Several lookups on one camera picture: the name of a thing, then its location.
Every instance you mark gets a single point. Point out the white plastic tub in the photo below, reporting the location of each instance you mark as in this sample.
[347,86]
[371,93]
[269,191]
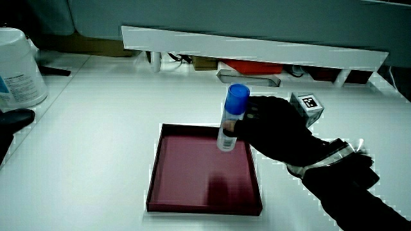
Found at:
[17,70]

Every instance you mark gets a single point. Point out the black flat bar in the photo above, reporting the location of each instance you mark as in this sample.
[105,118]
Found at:
[54,71]

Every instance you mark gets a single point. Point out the white raised shelf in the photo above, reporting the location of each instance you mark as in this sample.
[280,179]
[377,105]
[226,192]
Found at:
[244,48]

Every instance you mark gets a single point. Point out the dark red box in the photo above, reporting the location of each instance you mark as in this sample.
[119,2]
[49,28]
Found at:
[324,73]

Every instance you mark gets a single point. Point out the blue capped glue stick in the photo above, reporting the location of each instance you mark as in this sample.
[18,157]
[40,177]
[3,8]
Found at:
[232,115]

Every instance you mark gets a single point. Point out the person's right hand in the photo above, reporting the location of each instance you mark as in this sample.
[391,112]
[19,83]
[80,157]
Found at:
[276,134]

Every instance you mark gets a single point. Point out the black rounded object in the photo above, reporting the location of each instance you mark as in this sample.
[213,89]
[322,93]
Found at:
[13,123]

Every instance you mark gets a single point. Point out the grey upholstered panel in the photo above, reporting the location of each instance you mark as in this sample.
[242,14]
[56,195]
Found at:
[224,17]

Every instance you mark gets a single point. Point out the large brown cardboard box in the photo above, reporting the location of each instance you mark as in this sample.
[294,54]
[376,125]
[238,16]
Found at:
[86,45]

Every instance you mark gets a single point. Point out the dark red square plate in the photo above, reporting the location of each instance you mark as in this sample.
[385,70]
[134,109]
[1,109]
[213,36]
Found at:
[199,173]

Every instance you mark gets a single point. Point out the grey metal tray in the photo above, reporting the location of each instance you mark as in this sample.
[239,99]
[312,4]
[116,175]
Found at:
[247,79]

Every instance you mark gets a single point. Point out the person's right forearm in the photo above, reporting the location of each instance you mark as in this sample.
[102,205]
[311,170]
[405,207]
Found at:
[346,189]

